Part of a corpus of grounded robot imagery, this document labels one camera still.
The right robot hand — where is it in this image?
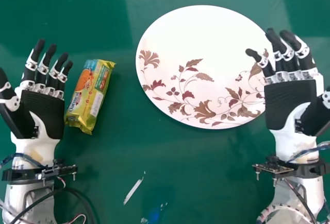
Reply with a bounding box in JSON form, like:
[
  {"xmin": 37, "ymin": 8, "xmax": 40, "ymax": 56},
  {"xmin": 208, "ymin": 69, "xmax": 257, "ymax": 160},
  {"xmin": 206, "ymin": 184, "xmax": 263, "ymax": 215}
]
[{"xmin": 244, "ymin": 27, "xmax": 330, "ymax": 178}]

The white paper scrap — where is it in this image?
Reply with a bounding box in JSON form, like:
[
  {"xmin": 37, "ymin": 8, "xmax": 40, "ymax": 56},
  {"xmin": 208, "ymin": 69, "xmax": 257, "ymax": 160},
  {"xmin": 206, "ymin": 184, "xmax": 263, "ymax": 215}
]
[{"xmin": 123, "ymin": 171, "xmax": 146, "ymax": 205}]

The yellow-green biscuit packet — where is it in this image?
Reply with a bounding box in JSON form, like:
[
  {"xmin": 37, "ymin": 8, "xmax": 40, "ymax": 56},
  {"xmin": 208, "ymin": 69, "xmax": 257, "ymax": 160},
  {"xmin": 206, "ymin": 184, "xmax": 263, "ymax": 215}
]
[{"xmin": 64, "ymin": 59, "xmax": 116, "ymax": 135}]

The white plate brown leaf pattern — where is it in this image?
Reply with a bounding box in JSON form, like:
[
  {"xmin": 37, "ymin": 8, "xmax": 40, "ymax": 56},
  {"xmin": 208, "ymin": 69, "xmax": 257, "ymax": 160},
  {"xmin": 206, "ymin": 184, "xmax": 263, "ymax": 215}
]
[{"xmin": 135, "ymin": 5, "xmax": 270, "ymax": 130}]

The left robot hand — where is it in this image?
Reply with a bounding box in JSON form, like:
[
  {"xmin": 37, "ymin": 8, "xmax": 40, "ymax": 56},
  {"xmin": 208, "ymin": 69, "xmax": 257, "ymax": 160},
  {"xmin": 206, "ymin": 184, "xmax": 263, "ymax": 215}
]
[{"xmin": 0, "ymin": 38, "xmax": 78, "ymax": 183}]

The black cable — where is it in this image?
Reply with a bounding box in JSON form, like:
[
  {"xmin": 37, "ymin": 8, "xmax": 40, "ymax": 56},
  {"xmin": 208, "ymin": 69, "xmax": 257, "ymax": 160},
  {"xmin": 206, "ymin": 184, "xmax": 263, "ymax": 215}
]
[{"xmin": 10, "ymin": 184, "xmax": 102, "ymax": 224}]

